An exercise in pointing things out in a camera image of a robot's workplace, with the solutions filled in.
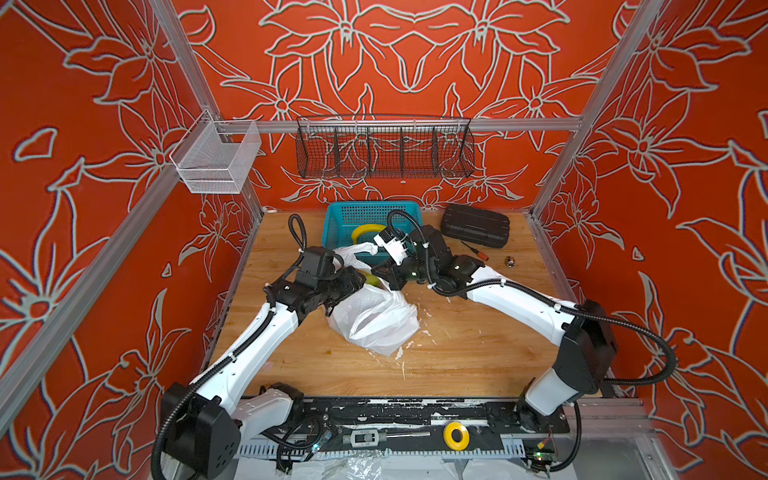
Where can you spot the black wire wall basket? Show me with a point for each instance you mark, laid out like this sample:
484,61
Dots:
379,146

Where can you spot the green pear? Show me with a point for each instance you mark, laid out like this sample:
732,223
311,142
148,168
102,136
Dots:
375,281

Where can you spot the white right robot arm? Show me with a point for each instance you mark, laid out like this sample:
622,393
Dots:
586,345

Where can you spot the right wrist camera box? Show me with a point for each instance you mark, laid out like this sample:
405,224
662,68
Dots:
394,246

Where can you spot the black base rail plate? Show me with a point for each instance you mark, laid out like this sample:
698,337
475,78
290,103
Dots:
499,415

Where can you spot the teal plastic basket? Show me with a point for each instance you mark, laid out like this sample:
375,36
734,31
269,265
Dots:
343,217

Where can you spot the white wire wall basket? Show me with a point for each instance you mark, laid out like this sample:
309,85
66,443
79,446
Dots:
216,156

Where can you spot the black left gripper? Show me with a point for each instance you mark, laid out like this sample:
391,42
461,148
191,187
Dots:
350,281

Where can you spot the black plastic tool case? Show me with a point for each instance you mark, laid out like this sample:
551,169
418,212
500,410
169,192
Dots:
475,225

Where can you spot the yellow banana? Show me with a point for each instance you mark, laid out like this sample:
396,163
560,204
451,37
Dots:
366,233

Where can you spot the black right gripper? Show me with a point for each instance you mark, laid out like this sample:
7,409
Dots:
391,269

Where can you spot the white plastic bag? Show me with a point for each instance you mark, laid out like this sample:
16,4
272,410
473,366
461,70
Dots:
376,318

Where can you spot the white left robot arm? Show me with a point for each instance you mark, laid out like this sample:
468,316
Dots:
198,428

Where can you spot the red handled screwdriver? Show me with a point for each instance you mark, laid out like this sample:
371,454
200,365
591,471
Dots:
481,255

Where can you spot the yellow tape roll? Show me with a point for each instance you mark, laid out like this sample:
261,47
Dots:
456,436

